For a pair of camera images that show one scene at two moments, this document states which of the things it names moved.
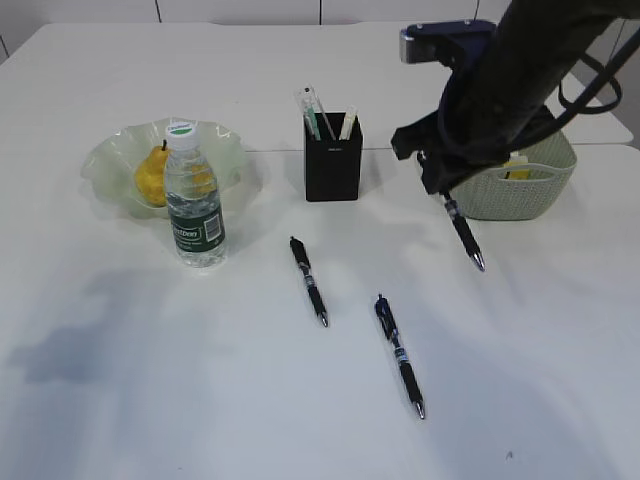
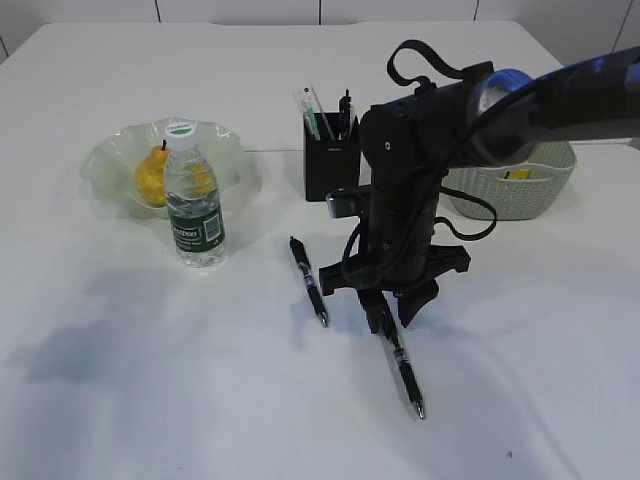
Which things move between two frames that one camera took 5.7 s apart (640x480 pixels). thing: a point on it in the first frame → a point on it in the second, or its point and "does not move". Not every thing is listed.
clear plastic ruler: [307, 96] does not move
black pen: [388, 326] does not move
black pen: [463, 231] → [345, 107]
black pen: [304, 263] does not move
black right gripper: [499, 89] → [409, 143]
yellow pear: [151, 177] does not move
